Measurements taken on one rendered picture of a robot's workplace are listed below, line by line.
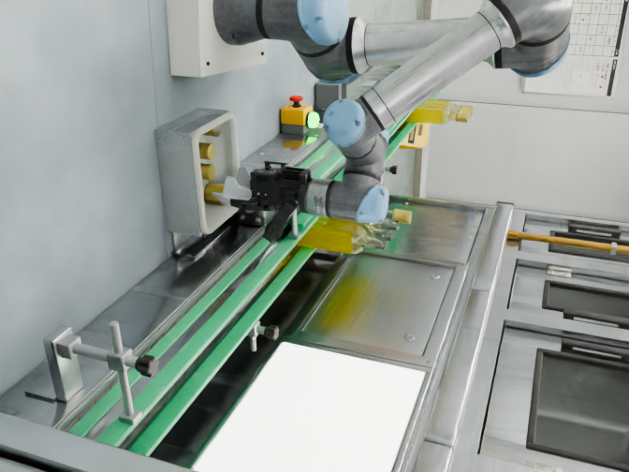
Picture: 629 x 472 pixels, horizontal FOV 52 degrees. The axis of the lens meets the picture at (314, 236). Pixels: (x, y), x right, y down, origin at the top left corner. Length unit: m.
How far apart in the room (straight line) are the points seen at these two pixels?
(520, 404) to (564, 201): 6.45
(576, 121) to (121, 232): 6.55
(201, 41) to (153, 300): 0.50
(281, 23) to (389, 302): 0.69
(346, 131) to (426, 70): 0.17
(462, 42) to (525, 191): 6.60
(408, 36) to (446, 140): 6.32
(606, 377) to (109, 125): 1.11
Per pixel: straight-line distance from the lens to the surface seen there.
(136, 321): 1.20
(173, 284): 1.30
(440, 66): 1.17
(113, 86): 1.21
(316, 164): 1.67
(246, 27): 1.33
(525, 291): 1.75
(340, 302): 1.56
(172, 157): 1.31
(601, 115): 7.46
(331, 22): 1.29
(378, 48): 1.36
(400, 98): 1.16
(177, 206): 1.35
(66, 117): 1.12
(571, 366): 1.52
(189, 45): 1.32
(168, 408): 1.14
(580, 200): 7.76
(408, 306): 1.55
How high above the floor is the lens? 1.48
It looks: 19 degrees down
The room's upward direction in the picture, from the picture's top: 99 degrees clockwise
